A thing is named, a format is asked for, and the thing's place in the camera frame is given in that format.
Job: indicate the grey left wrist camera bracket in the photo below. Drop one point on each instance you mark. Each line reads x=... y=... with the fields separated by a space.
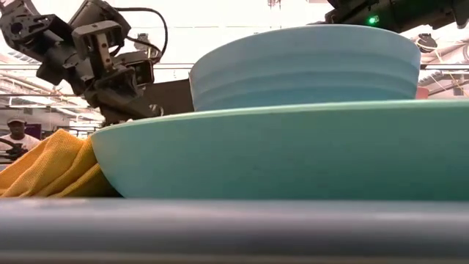
x=100 y=40

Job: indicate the teal plastic plate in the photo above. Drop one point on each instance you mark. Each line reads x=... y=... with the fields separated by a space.
x=293 y=154

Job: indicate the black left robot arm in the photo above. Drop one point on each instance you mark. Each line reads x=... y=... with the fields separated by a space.
x=25 y=29

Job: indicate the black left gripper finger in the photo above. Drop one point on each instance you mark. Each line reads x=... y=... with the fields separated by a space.
x=124 y=102

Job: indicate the light blue plastic tray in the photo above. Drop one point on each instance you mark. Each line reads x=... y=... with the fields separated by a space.
x=234 y=231

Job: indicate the black round ceiling fixture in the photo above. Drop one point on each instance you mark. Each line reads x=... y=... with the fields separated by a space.
x=427 y=42

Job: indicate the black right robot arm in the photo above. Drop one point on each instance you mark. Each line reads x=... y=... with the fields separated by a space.
x=403 y=12

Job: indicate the blue plastic bowl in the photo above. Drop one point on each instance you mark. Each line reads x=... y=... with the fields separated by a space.
x=304 y=69

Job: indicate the purple lit monitor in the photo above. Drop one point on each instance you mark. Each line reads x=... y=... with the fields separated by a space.
x=36 y=130

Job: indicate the black partition screen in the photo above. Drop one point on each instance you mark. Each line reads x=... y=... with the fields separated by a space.
x=176 y=97

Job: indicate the yellow cloth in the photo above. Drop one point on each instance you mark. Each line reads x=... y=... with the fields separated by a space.
x=47 y=165

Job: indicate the person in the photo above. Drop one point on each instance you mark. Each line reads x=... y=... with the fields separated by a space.
x=16 y=128

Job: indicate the pink plastic cup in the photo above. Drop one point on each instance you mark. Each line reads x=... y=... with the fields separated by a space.
x=422 y=92

